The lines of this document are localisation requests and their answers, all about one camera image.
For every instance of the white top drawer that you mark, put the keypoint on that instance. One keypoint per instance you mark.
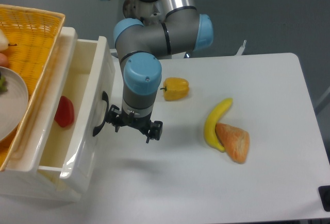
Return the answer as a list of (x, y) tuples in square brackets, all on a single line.
[(68, 159)]

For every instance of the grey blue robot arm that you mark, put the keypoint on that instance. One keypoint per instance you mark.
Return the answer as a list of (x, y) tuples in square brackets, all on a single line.
[(177, 28)]

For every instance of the yellow wicker basket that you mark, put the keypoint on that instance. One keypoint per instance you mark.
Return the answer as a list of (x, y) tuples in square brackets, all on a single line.
[(36, 32)]

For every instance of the red bell pepper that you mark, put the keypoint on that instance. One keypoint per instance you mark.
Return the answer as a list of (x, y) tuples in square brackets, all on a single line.
[(64, 116)]

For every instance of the white pear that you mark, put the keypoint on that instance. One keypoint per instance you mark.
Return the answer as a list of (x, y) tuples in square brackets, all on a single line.
[(4, 42)]

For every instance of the yellow banana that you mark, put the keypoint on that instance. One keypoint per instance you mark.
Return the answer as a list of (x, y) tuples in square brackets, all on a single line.
[(209, 131)]

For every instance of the white cable connector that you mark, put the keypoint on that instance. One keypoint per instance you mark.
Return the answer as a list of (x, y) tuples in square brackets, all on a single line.
[(241, 49)]

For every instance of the black drawer handle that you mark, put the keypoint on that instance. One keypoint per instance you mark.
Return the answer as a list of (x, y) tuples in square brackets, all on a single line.
[(97, 129)]

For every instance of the pink peach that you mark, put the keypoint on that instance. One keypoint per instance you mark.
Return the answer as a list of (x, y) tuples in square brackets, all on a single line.
[(4, 62)]

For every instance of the black corner clamp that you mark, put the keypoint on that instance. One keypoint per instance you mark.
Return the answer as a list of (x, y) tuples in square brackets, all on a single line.
[(324, 192)]

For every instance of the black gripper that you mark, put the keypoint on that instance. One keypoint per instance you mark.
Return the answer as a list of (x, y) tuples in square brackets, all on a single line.
[(118, 118)]

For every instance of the yellow bell pepper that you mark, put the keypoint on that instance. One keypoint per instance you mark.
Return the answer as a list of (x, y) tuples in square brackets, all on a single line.
[(175, 88)]

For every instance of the white drawer cabinet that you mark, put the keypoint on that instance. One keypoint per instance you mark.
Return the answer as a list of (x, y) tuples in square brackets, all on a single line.
[(20, 175)]

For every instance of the grey ribbed plate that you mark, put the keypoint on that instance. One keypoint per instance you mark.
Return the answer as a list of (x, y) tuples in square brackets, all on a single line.
[(13, 102)]

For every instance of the green grapes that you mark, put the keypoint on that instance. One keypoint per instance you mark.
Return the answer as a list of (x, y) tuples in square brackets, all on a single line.
[(3, 84)]

